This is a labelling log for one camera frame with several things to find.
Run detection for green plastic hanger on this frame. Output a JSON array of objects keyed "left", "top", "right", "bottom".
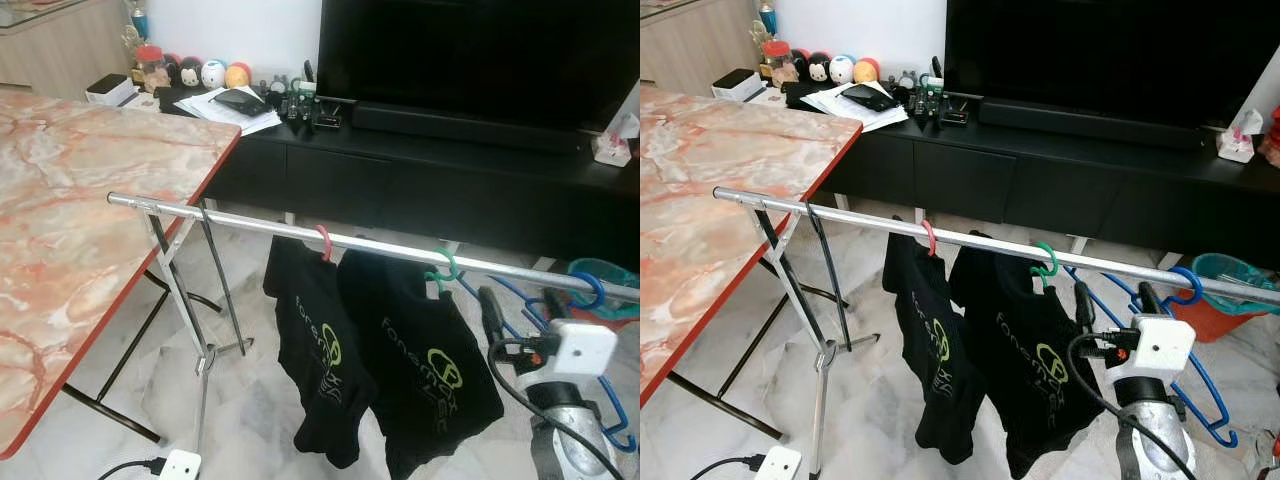
[
  {"left": 1030, "top": 240, "right": 1061, "bottom": 293},
  {"left": 424, "top": 248, "right": 463, "bottom": 297}
]

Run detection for black T-shirt green logo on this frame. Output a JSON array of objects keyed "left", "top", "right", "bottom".
[
  {"left": 337, "top": 250, "right": 506, "bottom": 480},
  {"left": 948, "top": 232, "right": 1106, "bottom": 480},
  {"left": 262, "top": 236, "right": 351, "bottom": 469},
  {"left": 882, "top": 232, "right": 991, "bottom": 466}
]

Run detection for blue plastic hanger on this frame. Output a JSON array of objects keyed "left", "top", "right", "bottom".
[
  {"left": 1062, "top": 264, "right": 1241, "bottom": 449},
  {"left": 455, "top": 270, "right": 641, "bottom": 453}
]

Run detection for teal bin liner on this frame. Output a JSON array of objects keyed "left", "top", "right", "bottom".
[
  {"left": 1190, "top": 252, "right": 1266, "bottom": 316},
  {"left": 567, "top": 258, "right": 641, "bottom": 301}
]

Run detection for silver clothes rack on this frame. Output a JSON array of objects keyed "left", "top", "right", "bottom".
[
  {"left": 712, "top": 186, "right": 1280, "bottom": 480},
  {"left": 107, "top": 192, "right": 641, "bottom": 456}
]

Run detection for black television console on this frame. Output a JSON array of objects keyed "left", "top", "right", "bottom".
[
  {"left": 780, "top": 80, "right": 1280, "bottom": 261},
  {"left": 155, "top": 85, "right": 641, "bottom": 271}
]

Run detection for white tissue pack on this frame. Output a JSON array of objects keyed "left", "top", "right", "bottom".
[
  {"left": 1215, "top": 108, "right": 1263, "bottom": 164},
  {"left": 592, "top": 112, "right": 639, "bottom": 168}
]

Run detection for black soundbar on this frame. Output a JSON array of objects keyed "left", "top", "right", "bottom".
[
  {"left": 350, "top": 100, "right": 593, "bottom": 156},
  {"left": 977, "top": 97, "right": 1223, "bottom": 153}
]

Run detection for marble top table red edge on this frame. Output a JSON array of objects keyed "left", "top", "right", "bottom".
[
  {"left": 640, "top": 83, "right": 864, "bottom": 443},
  {"left": 0, "top": 85, "right": 243, "bottom": 461}
]

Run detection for red figurine statue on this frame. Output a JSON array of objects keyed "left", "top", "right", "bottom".
[{"left": 1258, "top": 105, "right": 1280, "bottom": 169}]

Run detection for black flat television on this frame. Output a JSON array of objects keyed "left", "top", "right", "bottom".
[
  {"left": 943, "top": 0, "right": 1263, "bottom": 129},
  {"left": 316, "top": 0, "right": 641, "bottom": 131}
]

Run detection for green circuit board gadget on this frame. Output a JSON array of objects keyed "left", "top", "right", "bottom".
[
  {"left": 912, "top": 75, "right": 949, "bottom": 121},
  {"left": 283, "top": 78, "right": 319, "bottom": 123}
]

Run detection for white box black lid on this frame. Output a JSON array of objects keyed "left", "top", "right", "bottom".
[
  {"left": 712, "top": 68, "right": 766, "bottom": 103},
  {"left": 85, "top": 72, "right": 136, "bottom": 107}
]

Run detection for light wooden cabinet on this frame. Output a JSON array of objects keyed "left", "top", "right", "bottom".
[
  {"left": 640, "top": 0, "right": 766, "bottom": 98},
  {"left": 0, "top": 0, "right": 136, "bottom": 96}
]

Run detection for black pouch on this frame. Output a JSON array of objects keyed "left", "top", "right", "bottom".
[
  {"left": 840, "top": 83, "right": 898, "bottom": 113},
  {"left": 212, "top": 88, "right": 269, "bottom": 117}
]

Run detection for white paper sheets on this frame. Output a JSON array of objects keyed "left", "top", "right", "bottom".
[
  {"left": 175, "top": 85, "right": 284, "bottom": 138},
  {"left": 800, "top": 80, "right": 911, "bottom": 134}
]

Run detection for clear jar red lid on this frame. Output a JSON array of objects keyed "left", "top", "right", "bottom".
[
  {"left": 762, "top": 40, "right": 794, "bottom": 89},
  {"left": 135, "top": 44, "right": 166, "bottom": 93}
]

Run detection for blue gold ornament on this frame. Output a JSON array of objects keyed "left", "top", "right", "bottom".
[
  {"left": 752, "top": 0, "right": 781, "bottom": 46},
  {"left": 120, "top": 0, "right": 151, "bottom": 61}
]

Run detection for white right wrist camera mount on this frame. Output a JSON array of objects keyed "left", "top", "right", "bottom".
[
  {"left": 1105, "top": 313, "right": 1198, "bottom": 376},
  {"left": 520, "top": 318, "right": 619, "bottom": 379}
]

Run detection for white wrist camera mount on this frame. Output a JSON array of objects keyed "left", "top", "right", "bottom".
[
  {"left": 520, "top": 318, "right": 619, "bottom": 379},
  {"left": 158, "top": 450, "right": 204, "bottom": 480},
  {"left": 752, "top": 445, "right": 803, "bottom": 480},
  {"left": 1105, "top": 313, "right": 1198, "bottom": 376}
]

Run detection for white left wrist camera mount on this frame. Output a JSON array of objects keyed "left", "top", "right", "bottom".
[
  {"left": 752, "top": 445, "right": 803, "bottom": 480},
  {"left": 158, "top": 450, "right": 204, "bottom": 480}
]

